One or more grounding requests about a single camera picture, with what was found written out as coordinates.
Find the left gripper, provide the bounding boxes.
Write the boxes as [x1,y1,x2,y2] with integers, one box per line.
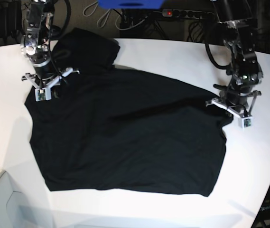
[205,85,261,118]

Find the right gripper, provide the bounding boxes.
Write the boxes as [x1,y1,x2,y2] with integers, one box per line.
[21,67,80,91]

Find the black t-shirt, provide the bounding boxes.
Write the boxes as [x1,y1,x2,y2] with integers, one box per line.
[25,28,233,197]

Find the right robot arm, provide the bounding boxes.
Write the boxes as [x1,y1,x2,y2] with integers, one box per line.
[20,0,71,88]

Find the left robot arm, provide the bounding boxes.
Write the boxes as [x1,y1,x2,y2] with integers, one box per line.
[205,0,263,118]

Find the blue box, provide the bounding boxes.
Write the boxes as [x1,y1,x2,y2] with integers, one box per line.
[98,0,164,9]

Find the black power strip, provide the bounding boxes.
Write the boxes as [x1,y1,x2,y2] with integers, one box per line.
[161,9,214,20]

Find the white bin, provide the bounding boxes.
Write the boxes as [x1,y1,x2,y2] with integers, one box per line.
[0,172,55,228]

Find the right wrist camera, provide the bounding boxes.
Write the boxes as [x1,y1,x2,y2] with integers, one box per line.
[35,88,52,102]

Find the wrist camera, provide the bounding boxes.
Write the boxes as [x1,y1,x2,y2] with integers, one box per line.
[238,115,253,129]
[35,88,52,102]

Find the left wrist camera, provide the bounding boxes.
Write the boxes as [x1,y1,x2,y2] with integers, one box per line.
[238,115,253,129]

